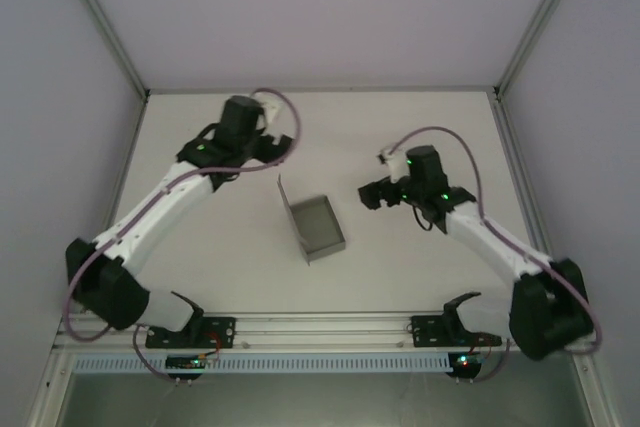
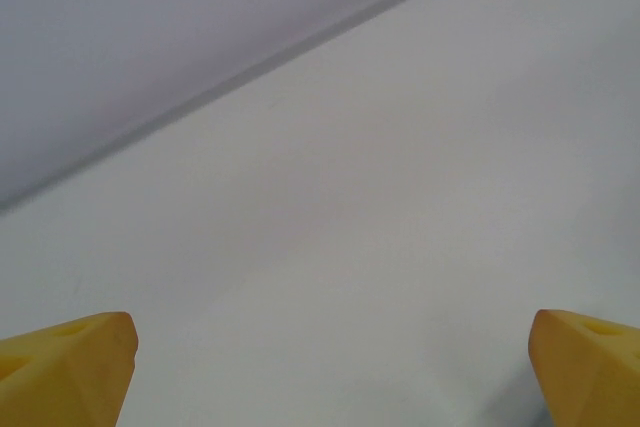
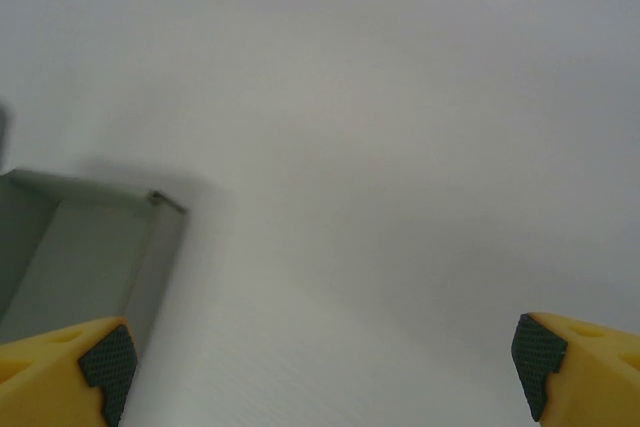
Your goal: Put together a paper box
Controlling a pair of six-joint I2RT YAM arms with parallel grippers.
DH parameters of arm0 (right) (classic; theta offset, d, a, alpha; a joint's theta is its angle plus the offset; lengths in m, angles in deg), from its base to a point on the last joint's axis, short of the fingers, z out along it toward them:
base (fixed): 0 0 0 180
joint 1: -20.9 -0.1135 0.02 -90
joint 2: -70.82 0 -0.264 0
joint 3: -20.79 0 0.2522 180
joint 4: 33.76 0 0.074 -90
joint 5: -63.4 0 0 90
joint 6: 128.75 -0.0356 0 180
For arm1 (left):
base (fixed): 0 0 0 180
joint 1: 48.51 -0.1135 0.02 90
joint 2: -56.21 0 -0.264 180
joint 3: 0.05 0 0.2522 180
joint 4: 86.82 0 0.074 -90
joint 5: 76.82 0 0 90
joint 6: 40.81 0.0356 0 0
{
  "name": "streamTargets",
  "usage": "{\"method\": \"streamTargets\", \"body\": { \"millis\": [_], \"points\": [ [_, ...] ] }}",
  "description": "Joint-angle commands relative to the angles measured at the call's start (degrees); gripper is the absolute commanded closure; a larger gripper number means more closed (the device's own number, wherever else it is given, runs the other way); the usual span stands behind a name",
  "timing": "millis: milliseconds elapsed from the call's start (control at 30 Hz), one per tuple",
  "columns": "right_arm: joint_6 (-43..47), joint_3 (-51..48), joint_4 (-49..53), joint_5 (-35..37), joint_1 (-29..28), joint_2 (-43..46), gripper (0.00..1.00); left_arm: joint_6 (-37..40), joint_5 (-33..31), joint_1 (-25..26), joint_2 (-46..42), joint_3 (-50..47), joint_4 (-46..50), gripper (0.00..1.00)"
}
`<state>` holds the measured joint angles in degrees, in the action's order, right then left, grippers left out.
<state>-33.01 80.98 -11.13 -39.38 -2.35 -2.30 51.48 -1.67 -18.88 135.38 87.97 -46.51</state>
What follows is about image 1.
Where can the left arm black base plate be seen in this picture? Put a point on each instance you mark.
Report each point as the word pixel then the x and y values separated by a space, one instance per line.
pixel 222 329

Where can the right aluminium frame leg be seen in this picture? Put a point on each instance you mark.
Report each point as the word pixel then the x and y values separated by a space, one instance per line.
pixel 597 392

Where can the left aluminium frame leg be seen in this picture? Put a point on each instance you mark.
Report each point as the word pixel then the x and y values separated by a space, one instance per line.
pixel 47 392

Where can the aluminium side rail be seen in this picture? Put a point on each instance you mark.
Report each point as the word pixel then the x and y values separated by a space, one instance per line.
pixel 525 172
pixel 131 147

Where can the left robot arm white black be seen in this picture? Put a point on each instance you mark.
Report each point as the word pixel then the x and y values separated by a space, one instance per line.
pixel 160 207

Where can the left aluminium corner post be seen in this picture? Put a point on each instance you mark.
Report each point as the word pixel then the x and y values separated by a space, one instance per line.
pixel 102 22

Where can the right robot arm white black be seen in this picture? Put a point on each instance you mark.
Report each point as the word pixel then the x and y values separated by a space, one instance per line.
pixel 490 237

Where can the aluminium cross rail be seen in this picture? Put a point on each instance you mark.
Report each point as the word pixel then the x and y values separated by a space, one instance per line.
pixel 320 329

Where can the right aluminium side rail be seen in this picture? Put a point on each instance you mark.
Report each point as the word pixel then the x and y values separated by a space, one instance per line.
pixel 525 172

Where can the left circuit board green light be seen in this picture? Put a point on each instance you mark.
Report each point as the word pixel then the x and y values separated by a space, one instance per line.
pixel 187 363

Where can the circuit board green light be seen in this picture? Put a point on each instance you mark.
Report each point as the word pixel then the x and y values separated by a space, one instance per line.
pixel 465 362
pixel 187 363

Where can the right aluminium corner post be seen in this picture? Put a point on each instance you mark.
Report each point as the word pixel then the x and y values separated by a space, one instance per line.
pixel 537 22

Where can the aluminium corner post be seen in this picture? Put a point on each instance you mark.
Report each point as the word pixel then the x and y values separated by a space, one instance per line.
pixel 537 22
pixel 102 22

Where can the right circuit board green light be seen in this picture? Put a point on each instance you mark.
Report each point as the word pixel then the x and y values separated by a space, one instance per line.
pixel 465 362

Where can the left aluminium side rail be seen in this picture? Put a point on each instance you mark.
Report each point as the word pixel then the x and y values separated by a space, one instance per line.
pixel 131 147

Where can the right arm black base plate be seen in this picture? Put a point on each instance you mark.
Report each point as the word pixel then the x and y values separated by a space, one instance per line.
pixel 425 329

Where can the aluminium frame leg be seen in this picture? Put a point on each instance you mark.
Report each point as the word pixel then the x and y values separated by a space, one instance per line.
pixel 597 392
pixel 47 392

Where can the grey paper box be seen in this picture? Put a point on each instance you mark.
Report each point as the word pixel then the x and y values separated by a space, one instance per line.
pixel 317 224

